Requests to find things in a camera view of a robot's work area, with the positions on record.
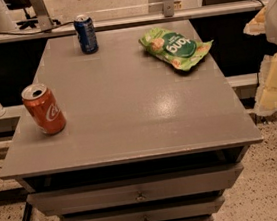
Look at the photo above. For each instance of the green rice chip bag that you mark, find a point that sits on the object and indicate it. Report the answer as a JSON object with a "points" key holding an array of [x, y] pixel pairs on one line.
{"points": [[174, 48]]}

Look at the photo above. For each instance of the red coke can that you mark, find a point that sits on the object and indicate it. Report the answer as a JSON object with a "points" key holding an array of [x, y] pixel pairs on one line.
{"points": [[42, 106]]}

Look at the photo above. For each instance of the blue soda can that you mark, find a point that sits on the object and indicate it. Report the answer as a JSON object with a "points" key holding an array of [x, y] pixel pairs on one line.
{"points": [[86, 34]]}

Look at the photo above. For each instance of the black office chair base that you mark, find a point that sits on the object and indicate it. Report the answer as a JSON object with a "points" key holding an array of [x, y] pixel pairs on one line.
{"points": [[35, 13]]}

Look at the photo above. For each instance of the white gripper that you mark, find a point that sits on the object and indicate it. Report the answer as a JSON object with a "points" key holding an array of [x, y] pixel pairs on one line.
{"points": [[266, 22]]}

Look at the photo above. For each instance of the grey metal rail frame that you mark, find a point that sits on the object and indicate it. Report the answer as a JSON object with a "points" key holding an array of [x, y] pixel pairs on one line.
{"points": [[8, 35]]}

